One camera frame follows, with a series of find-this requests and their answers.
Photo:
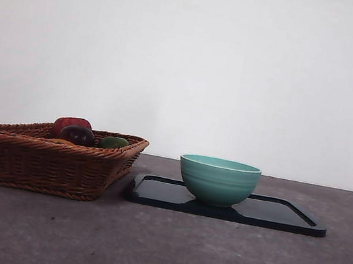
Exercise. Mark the teal ceramic bowl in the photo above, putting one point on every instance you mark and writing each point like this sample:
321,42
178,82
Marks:
218,183

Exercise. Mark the red apple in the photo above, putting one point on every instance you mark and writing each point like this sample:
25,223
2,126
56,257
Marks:
74,121

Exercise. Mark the dark purple plum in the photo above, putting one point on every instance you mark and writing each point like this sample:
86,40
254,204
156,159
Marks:
77,135

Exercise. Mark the green avocado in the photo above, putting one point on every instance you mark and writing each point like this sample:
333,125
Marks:
113,143

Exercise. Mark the brown wicker basket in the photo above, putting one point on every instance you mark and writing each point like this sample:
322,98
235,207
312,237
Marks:
37,165

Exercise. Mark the dark green rectangular tray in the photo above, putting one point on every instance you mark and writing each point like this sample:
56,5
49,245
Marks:
159,192

